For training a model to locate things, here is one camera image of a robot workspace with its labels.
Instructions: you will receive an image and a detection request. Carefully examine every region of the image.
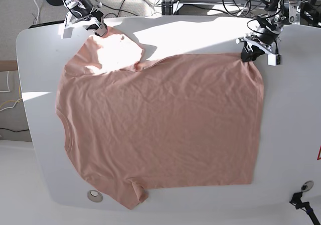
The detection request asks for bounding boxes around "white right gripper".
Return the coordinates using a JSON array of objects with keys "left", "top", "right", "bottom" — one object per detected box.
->
[{"left": 59, "top": 10, "right": 108, "bottom": 39}]

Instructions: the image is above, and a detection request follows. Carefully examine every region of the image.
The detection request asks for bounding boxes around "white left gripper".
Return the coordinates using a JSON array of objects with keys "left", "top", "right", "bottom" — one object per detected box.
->
[{"left": 236, "top": 22, "right": 282, "bottom": 66}]

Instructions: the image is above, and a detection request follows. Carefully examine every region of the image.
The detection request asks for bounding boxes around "pink T-shirt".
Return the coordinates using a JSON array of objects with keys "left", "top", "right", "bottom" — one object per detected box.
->
[{"left": 56, "top": 29, "right": 264, "bottom": 209}]

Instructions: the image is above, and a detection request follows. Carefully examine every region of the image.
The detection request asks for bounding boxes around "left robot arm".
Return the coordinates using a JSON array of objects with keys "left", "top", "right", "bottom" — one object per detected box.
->
[{"left": 236, "top": 0, "right": 299, "bottom": 66}]

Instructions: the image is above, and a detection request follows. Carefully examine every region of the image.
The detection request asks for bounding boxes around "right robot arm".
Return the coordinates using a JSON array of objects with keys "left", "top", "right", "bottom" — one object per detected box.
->
[{"left": 60, "top": 0, "right": 108, "bottom": 39}]

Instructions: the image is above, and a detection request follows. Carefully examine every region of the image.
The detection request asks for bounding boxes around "metal table grommet right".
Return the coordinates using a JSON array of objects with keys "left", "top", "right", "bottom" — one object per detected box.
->
[{"left": 301, "top": 180, "right": 314, "bottom": 192}]

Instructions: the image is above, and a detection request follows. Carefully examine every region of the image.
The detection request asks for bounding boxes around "metal table grommet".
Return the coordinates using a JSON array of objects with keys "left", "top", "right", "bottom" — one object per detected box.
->
[
  {"left": 87, "top": 190, "right": 103, "bottom": 203},
  {"left": 301, "top": 180, "right": 314, "bottom": 192}
]

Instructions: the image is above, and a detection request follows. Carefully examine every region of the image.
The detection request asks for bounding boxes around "metal table grommet left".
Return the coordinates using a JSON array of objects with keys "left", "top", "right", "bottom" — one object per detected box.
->
[{"left": 87, "top": 190, "right": 103, "bottom": 203}]

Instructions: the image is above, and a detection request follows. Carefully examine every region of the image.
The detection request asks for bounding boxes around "yellow cable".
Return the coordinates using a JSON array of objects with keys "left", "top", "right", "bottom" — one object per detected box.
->
[{"left": 0, "top": 98, "right": 23, "bottom": 112}]

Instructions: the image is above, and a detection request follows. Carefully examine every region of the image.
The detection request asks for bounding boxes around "black camera clamp mount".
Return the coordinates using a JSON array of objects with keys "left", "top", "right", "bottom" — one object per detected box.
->
[{"left": 289, "top": 192, "right": 320, "bottom": 225}]

